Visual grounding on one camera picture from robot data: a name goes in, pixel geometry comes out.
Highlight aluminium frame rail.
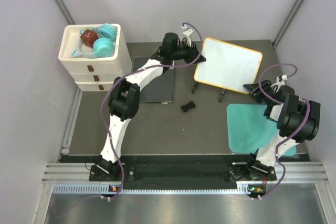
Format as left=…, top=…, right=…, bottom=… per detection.
left=42, top=163, right=90, bottom=183

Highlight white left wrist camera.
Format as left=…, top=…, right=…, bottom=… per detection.
left=181, top=25, right=195, bottom=47

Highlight teal cat ear headphones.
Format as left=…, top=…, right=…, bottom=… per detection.
left=70, top=23, right=117, bottom=59

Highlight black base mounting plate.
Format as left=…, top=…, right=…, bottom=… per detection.
left=89, top=162, right=276, bottom=186

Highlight grey slotted cable duct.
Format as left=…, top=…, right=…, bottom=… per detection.
left=52, top=184, right=264, bottom=195

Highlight yellow framed whiteboard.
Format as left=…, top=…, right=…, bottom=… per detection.
left=192, top=37, right=263, bottom=102

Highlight yellow heart eraser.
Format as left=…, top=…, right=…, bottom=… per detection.
left=181, top=101, right=196, bottom=113

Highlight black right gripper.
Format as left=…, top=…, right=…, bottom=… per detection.
left=243, top=79, right=276, bottom=105

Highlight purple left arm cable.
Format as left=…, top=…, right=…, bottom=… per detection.
left=100, top=22, right=203, bottom=200

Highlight teal cutting mat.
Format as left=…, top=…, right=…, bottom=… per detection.
left=226, top=103, right=297, bottom=157

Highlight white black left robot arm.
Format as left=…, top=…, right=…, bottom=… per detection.
left=96, top=28, right=206, bottom=180

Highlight brown cube toy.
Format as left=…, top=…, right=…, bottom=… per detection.
left=80, top=29, right=99, bottom=48

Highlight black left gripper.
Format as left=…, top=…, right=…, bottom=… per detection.
left=171, top=40, right=206, bottom=66

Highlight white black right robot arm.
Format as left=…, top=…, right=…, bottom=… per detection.
left=243, top=78, right=321, bottom=180

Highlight white three drawer box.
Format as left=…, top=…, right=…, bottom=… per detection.
left=58, top=24, right=132, bottom=91

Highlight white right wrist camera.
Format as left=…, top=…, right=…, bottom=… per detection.
left=271, top=74, right=288, bottom=93

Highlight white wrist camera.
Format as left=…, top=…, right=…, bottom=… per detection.
left=271, top=74, right=288, bottom=93
left=181, top=25, right=195, bottom=47

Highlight dark grey notebook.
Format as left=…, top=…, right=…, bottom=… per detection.
left=140, top=68, right=175, bottom=104

